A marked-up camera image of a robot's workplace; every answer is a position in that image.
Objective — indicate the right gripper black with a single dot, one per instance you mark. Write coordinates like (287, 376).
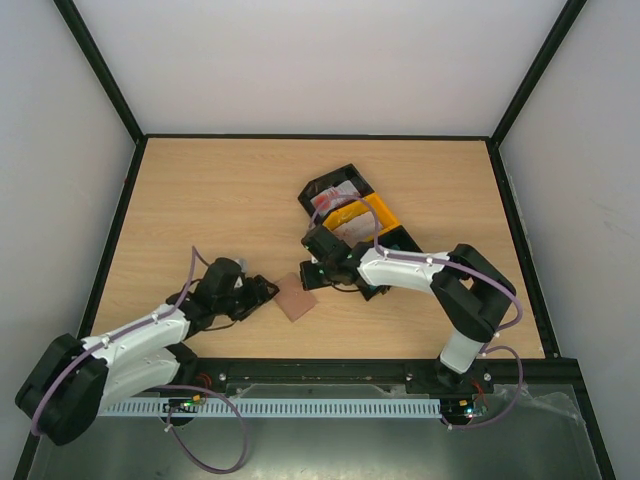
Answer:
(310, 273)

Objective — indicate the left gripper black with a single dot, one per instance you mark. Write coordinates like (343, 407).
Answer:
(258, 294)

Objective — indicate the pink card holder wallet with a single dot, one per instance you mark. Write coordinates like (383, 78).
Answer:
(293, 300)

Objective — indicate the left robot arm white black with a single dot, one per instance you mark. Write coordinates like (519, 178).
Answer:
(76, 379)

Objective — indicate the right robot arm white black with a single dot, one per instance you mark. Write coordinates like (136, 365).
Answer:
(477, 299)

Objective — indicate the white pink card stack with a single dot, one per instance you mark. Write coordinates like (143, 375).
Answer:
(354, 228)

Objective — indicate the red white card stack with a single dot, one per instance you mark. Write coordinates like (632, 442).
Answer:
(334, 196)

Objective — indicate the black bin with green cards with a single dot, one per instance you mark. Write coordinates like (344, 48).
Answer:
(397, 238)

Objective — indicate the black bin with red cards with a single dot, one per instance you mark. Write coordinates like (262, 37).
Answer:
(333, 178)

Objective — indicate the yellow plastic bin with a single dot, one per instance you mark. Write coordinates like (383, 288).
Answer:
(387, 220)

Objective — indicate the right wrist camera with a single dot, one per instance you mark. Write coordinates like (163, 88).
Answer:
(324, 247)

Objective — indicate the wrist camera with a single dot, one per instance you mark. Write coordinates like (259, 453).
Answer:
(324, 247)
(243, 263)

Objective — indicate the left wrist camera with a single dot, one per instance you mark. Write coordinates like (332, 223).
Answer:
(243, 263)

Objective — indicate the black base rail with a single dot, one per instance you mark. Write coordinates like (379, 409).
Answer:
(416, 376)

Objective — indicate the white slotted cable duct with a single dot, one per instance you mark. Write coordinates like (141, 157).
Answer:
(281, 408)

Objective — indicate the black enclosure frame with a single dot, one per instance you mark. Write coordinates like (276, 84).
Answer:
(560, 29)

